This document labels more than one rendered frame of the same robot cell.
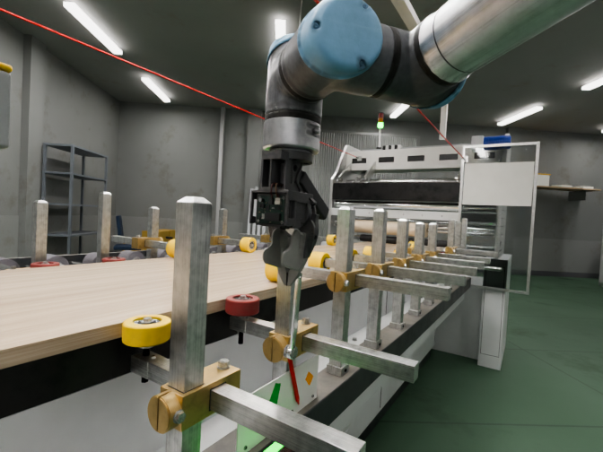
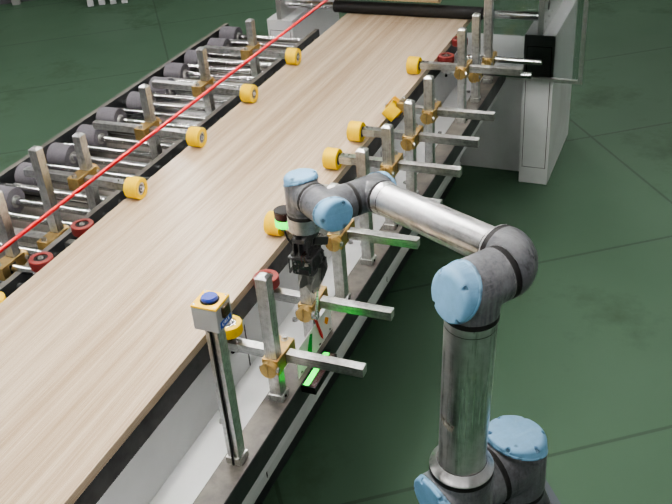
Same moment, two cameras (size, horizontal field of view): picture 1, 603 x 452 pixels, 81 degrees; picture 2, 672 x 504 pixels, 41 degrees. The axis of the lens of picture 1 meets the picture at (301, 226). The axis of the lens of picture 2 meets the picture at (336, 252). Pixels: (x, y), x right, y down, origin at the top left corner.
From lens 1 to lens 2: 1.98 m
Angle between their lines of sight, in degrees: 31
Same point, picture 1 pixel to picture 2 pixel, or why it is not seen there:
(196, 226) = (268, 290)
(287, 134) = (305, 231)
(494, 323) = (539, 125)
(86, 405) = (208, 372)
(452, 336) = (487, 145)
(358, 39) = (342, 217)
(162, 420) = (271, 373)
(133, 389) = not seen: hidden behind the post
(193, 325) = (274, 331)
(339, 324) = (339, 270)
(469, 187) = not seen: outside the picture
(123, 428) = not seen: hidden behind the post
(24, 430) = (193, 391)
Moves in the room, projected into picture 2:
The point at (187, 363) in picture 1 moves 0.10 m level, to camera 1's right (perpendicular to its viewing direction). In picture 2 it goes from (275, 347) to (311, 341)
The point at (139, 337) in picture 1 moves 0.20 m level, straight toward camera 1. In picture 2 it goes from (231, 334) to (267, 369)
